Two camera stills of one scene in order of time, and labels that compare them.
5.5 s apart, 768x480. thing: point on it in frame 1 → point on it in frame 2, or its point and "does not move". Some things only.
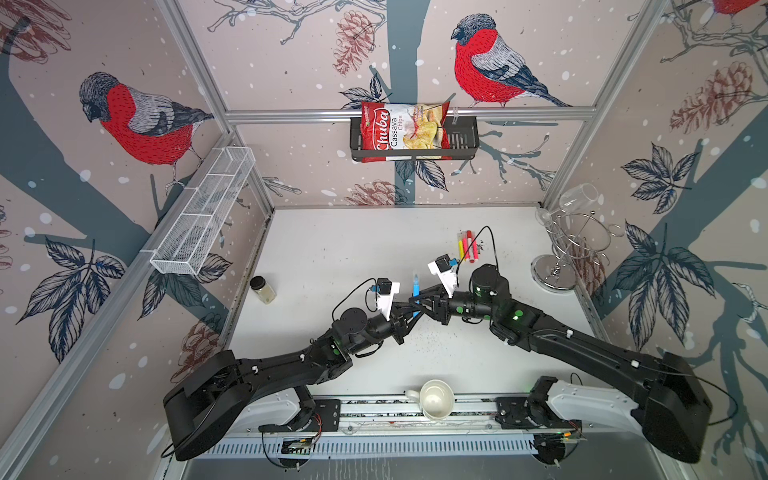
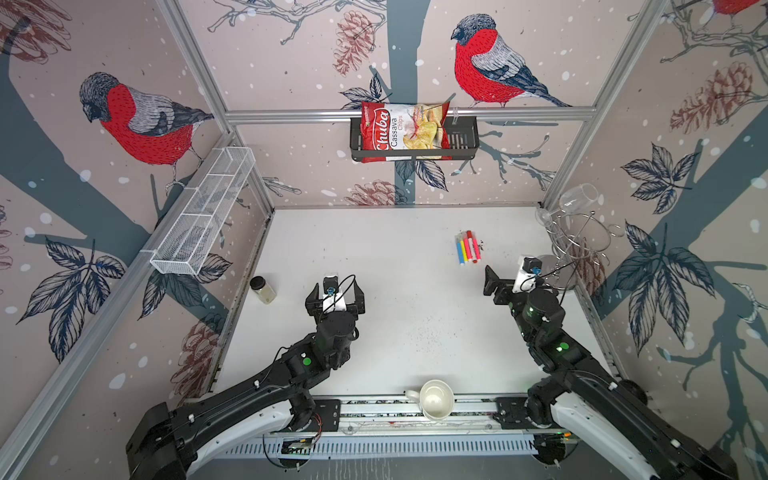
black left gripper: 397,323 → 352,310
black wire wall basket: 464,143 does not move
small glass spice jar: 265,292 does not move
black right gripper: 439,310 → 491,284
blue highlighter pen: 416,293 → 459,250
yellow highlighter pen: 460,242 does not move
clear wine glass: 573,200 does not move
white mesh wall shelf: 201,211 does not move
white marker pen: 470,244 does not move
